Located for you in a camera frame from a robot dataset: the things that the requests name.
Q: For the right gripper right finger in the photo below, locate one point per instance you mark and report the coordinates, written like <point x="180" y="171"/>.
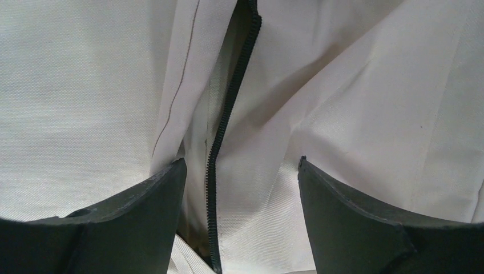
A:
<point x="352" y="232"/>

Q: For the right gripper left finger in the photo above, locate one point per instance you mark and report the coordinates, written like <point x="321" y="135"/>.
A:
<point x="130" y="232"/>

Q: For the beige canvas backpack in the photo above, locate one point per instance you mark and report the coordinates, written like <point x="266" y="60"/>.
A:
<point x="383" y="96"/>

